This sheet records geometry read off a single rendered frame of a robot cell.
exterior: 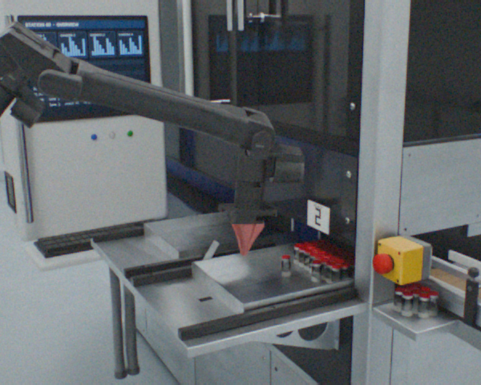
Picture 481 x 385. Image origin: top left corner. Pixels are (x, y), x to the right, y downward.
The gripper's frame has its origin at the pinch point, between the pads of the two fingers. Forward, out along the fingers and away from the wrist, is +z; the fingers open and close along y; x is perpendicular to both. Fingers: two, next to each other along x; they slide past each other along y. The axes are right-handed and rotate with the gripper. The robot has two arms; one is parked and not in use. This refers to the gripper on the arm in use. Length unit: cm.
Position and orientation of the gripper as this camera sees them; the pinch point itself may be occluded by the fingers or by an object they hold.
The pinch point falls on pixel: (244, 250)
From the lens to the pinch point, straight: 126.0
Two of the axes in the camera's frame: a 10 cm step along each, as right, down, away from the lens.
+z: -0.9, 9.8, 2.0
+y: 8.9, -0.1, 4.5
